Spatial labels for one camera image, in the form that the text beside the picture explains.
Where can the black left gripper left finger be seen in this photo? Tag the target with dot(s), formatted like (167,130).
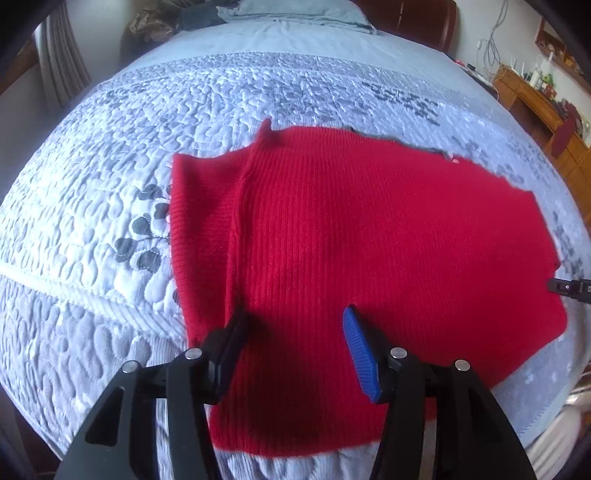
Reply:
(118,439)

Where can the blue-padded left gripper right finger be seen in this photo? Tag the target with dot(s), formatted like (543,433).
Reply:
(474,437)

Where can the red knit sweater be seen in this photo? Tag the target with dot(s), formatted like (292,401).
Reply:
(447,259)

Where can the pile of dark clothes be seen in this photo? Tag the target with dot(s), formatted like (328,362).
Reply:
(160,20)

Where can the dark red hanging cloth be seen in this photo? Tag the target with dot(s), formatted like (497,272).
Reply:
(566,130)

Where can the wooden cabinet unit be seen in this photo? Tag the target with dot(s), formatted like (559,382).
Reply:
(540,120)

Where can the dark bedside table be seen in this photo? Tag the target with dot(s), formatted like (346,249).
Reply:
(480,79)

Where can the dark wooden headboard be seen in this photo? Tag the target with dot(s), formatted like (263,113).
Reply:
(428,22)

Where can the light blue pillow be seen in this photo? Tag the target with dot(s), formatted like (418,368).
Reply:
(336,13)

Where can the beige window curtain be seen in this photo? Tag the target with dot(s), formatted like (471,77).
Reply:
(63,71)

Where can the wooden wall shelf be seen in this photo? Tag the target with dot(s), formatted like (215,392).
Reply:
(549,41)

